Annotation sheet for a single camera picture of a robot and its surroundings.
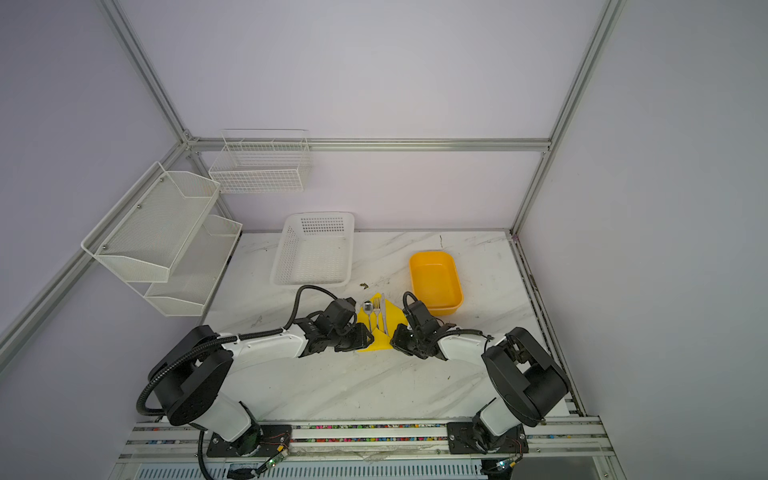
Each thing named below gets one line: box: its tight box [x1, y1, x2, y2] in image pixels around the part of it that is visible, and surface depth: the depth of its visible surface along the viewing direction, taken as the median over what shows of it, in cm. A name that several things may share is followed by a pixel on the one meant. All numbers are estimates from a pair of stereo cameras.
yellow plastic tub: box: [409, 251, 464, 317], surface depth 108 cm
